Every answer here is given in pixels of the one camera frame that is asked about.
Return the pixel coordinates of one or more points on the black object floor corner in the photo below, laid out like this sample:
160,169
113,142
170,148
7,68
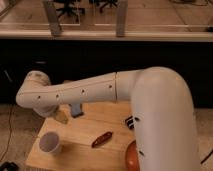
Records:
9,166

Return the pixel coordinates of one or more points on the grey metal post right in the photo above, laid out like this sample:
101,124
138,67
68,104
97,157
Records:
121,17

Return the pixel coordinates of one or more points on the black office chair left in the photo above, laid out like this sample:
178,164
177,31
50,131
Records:
71,8

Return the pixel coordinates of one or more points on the black office chair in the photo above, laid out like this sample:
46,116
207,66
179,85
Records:
71,8
110,3

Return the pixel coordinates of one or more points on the black office chair right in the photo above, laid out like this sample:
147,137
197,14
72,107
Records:
110,3

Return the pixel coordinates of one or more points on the blue sponge block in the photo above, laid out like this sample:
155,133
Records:
76,110

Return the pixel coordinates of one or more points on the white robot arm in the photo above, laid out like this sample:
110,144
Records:
162,108

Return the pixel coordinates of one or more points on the black white striped block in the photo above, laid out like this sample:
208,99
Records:
129,122

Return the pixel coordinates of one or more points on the red pocket knife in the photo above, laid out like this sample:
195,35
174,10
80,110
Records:
101,139

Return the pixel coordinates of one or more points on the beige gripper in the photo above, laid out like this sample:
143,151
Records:
60,116

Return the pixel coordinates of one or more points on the white ceramic cup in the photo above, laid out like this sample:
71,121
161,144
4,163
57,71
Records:
50,143

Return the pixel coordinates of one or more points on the grey metal post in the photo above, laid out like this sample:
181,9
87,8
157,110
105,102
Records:
121,17
52,17

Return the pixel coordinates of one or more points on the grey metal post left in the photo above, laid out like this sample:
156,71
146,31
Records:
52,17

